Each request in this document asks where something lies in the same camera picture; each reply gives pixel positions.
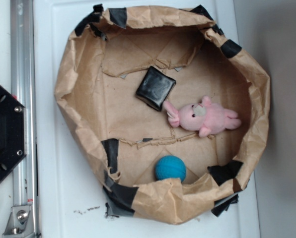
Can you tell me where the black box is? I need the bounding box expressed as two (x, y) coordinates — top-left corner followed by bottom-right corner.
(136, 66), (176, 112)

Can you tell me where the metal corner bracket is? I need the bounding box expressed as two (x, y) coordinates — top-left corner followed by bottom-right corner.
(2, 205), (35, 238)

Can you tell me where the black hexagonal base plate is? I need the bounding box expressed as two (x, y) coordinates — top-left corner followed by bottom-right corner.
(0, 85), (26, 183)

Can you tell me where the aluminium extrusion rail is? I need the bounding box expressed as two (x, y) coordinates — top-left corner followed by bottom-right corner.
(10, 0), (41, 238)

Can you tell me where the blue textured ball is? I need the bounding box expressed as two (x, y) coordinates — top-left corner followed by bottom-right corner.
(155, 155), (186, 182)

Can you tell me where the brown paper bag bin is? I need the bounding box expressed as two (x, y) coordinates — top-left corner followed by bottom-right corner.
(55, 5), (270, 224)

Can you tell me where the pink plush bunny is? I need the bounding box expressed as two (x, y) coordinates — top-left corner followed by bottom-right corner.
(163, 96), (241, 138)

